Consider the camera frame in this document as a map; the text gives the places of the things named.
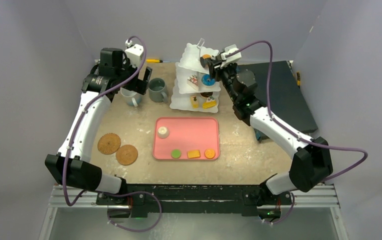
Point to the grey mug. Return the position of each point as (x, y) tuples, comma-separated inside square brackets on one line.
[(158, 91)]

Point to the white round cake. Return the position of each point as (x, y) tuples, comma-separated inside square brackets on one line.
[(163, 132)]

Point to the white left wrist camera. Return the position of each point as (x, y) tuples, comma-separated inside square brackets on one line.
[(134, 52)]

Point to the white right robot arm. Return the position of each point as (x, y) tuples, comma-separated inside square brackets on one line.
[(311, 158)]

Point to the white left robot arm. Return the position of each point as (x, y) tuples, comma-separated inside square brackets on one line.
[(71, 166)]

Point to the yellow black tool right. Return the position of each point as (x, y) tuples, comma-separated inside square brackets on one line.
[(298, 79)]

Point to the chocolate sprinkle donut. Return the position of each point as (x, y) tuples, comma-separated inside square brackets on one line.
[(206, 94)]

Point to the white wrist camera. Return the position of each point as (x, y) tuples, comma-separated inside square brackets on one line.
[(134, 52), (230, 55)]

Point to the orange round cookie top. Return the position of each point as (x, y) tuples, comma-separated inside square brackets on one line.
[(206, 56)]

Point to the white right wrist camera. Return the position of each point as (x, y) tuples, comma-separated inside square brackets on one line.
[(230, 55)]

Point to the white three-tier cake stand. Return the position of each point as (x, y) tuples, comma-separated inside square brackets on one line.
[(189, 64)]

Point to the orange round cookie bottom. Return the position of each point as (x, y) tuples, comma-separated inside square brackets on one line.
[(210, 153)]

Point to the yellow handled screwdriver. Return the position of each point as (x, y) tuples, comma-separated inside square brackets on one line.
[(156, 61)]

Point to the white triangular fruit cake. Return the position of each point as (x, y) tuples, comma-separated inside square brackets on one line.
[(193, 82)]

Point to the pink serving tray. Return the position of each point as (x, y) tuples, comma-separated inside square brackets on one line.
[(185, 134)]

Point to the green round macaron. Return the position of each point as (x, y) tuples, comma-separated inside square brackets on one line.
[(176, 153)]

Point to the orange rectangular biscuit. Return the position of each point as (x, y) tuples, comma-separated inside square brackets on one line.
[(193, 154)]

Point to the round waffle coaster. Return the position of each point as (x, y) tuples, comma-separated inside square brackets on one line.
[(109, 143), (126, 155)]

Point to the blue frosted donut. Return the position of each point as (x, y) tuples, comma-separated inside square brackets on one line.
[(207, 81)]

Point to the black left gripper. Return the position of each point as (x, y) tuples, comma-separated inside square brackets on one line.
[(140, 85)]

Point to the orange round cookie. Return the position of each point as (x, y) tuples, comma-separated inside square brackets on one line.
[(210, 153), (206, 56)]

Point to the yellow triangular sprinkle cake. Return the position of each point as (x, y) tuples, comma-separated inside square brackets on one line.
[(210, 102)]

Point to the white small cup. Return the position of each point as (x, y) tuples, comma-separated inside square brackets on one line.
[(131, 98)]

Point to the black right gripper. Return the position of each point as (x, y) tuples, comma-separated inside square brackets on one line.
[(215, 66)]

